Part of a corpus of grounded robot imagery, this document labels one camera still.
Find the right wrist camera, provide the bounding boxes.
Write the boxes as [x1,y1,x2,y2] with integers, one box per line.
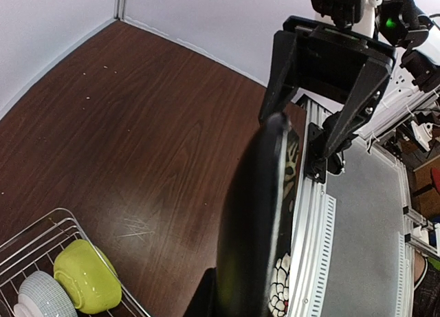
[311,0,365,27]

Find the lime green bowl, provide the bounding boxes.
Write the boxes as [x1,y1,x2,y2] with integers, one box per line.
[53,239,122,314]

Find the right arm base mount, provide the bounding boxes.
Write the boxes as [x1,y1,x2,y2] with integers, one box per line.
[305,123,345,184]

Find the left aluminium frame post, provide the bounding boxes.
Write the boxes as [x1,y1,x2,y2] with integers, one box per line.
[113,0,126,20]

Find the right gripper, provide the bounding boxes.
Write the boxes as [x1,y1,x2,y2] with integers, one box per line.
[258,16,396,158]

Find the pale striped bowl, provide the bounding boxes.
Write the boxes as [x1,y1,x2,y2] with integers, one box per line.
[13,271,78,317]

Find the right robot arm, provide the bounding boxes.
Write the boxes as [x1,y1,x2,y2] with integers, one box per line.
[258,0,439,159]

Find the wire dish rack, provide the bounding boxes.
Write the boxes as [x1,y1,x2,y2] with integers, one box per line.
[0,208,152,317]

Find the black floral square plate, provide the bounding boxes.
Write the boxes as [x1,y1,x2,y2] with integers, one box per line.
[215,113,299,316]

